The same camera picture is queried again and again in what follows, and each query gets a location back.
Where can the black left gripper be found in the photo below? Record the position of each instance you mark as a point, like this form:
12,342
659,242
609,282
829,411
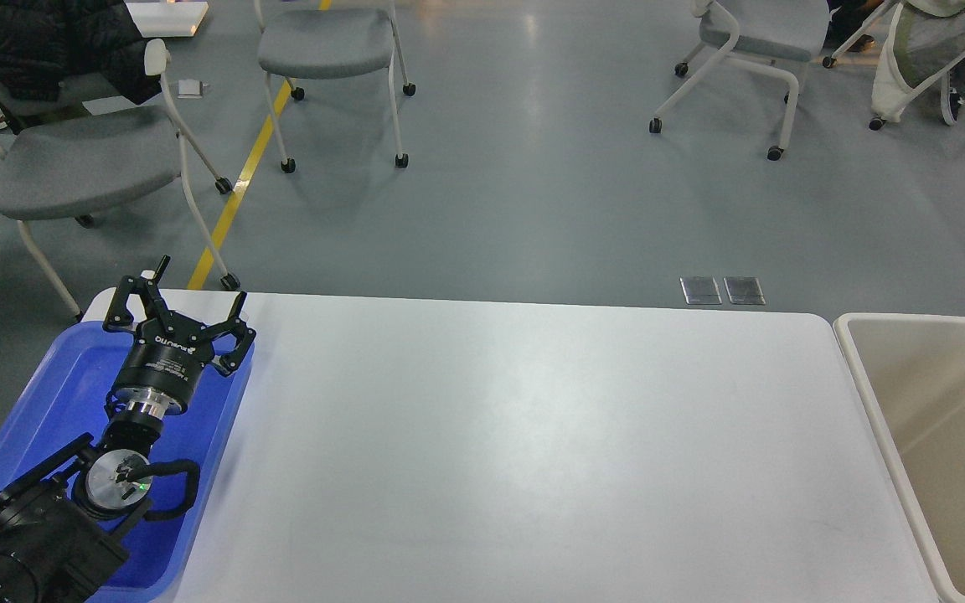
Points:
161,364

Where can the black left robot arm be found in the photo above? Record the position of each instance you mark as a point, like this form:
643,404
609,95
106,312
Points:
108,458

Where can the blue plastic tray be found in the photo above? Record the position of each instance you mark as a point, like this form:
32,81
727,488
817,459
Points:
65,398

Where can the grey chair near left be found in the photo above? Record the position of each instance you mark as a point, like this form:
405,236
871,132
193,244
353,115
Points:
69,169

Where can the grey chair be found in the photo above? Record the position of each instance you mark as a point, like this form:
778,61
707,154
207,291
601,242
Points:
69,169
308,44
777,39

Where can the small box on floor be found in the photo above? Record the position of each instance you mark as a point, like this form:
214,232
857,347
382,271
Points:
189,89

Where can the black jacket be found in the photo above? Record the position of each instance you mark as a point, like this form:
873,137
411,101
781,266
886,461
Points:
42,43

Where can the grey chair top middle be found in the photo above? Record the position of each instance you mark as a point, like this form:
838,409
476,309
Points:
308,44

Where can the white table top left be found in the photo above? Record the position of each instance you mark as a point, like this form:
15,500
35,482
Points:
167,19

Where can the right floor socket plate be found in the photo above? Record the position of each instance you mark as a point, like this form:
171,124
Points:
745,291

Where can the grey chair top right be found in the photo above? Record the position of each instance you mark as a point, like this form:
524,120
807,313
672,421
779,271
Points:
777,39

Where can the beige plastic bin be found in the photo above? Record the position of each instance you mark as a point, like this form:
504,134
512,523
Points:
909,370

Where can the mesh office chair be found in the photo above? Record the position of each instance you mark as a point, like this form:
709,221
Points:
925,46

